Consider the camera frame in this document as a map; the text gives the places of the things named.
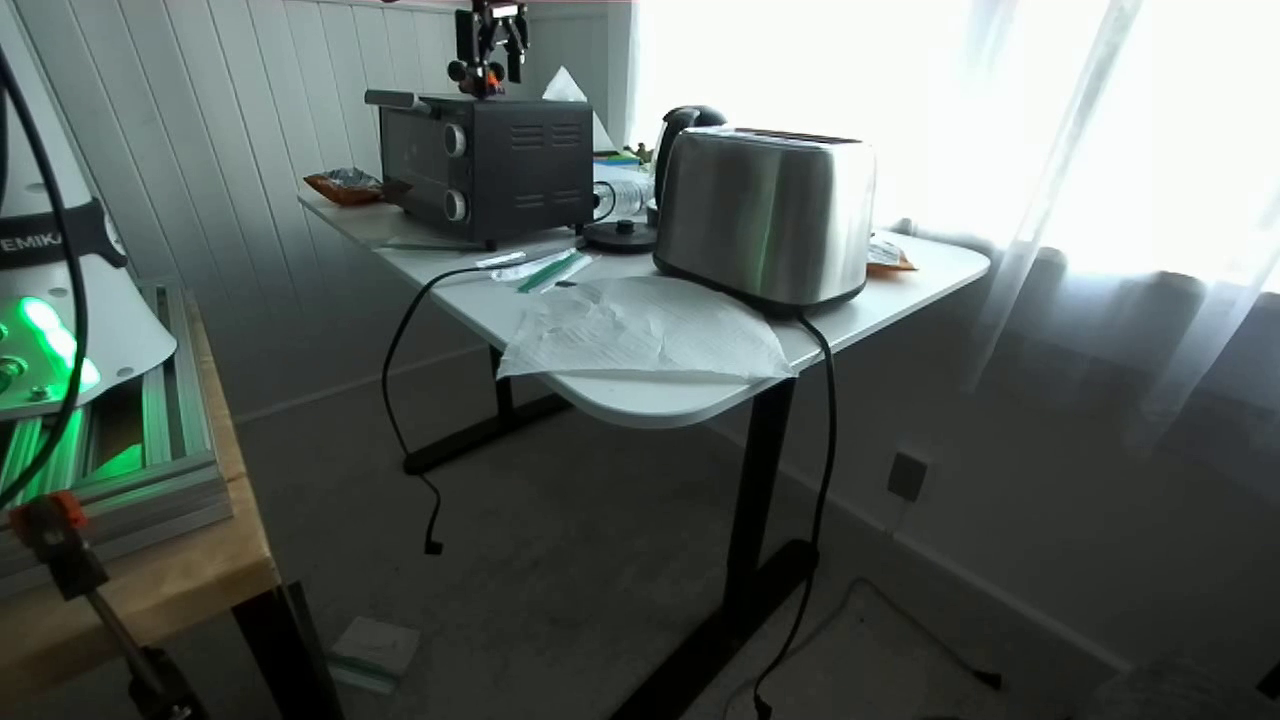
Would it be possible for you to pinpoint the black electric kettle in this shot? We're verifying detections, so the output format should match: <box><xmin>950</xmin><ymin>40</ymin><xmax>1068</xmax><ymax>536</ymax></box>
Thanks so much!
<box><xmin>583</xmin><ymin>106</ymin><xmax>729</xmax><ymax>251</ymax></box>

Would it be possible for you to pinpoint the toaster power cord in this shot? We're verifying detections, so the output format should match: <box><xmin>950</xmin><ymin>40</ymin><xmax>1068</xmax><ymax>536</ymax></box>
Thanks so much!
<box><xmin>749</xmin><ymin>307</ymin><xmax>845</xmax><ymax>720</ymax></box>

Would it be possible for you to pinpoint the black power cable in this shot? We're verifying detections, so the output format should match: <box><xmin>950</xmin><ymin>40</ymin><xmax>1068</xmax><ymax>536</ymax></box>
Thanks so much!
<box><xmin>374</xmin><ymin>259</ymin><xmax>499</xmax><ymax>559</ymax></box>

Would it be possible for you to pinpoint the black table leg frame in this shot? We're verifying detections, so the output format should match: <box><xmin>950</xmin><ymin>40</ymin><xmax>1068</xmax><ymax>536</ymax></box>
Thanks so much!
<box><xmin>403</xmin><ymin>381</ymin><xmax>815</xmax><ymax>720</ymax></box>

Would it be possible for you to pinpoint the green straw in plastic wrapper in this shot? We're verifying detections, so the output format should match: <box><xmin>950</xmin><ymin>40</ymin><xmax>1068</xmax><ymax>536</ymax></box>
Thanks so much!
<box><xmin>492</xmin><ymin>248</ymin><xmax>592</xmax><ymax>294</ymax></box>

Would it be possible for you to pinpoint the green lit metal robot base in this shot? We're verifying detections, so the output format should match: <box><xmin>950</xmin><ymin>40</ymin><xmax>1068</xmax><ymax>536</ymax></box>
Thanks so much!
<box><xmin>0</xmin><ymin>255</ymin><xmax>231</xmax><ymax>557</ymax></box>

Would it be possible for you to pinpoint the red black clamp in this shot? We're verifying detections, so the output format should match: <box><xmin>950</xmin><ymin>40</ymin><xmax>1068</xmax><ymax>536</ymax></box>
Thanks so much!
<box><xmin>8</xmin><ymin>491</ymin><xmax>208</xmax><ymax>720</ymax></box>

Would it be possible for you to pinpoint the wooden workbench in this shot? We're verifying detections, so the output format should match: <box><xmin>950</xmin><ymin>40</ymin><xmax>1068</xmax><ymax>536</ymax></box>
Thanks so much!
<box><xmin>0</xmin><ymin>288</ymin><xmax>278</xmax><ymax>703</ymax></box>

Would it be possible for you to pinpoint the brown tray on table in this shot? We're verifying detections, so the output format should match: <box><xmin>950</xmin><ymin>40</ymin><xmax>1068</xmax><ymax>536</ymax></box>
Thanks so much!
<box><xmin>307</xmin><ymin>169</ymin><xmax>385</xmax><ymax>209</ymax></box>

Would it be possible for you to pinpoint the silver metal toaster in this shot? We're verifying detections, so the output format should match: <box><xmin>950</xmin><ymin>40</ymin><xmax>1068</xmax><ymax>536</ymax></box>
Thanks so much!
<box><xmin>651</xmin><ymin>127</ymin><xmax>874</xmax><ymax>311</ymax></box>

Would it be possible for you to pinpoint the white sheer curtain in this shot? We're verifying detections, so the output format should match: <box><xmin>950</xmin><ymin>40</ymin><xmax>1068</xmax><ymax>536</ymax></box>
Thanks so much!
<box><xmin>903</xmin><ymin>0</ymin><xmax>1280</xmax><ymax>447</ymax></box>

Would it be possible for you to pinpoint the wall power outlet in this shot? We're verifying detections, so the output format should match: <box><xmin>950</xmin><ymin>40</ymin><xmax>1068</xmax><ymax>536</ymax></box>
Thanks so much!
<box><xmin>887</xmin><ymin>454</ymin><xmax>932</xmax><ymax>505</ymax></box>

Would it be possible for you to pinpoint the white paper napkin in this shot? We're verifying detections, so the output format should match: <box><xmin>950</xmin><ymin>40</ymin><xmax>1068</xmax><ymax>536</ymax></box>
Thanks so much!
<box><xmin>499</xmin><ymin>275</ymin><xmax>788</xmax><ymax>386</ymax></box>

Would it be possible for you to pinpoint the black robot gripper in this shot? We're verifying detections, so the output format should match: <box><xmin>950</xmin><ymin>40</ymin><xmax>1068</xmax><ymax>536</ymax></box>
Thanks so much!
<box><xmin>456</xmin><ymin>0</ymin><xmax>526</xmax><ymax>70</ymax></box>

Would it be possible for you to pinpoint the black toaster oven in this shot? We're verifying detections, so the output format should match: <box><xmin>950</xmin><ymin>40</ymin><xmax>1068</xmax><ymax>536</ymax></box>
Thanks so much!
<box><xmin>362</xmin><ymin>90</ymin><xmax>592</xmax><ymax>244</ymax></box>

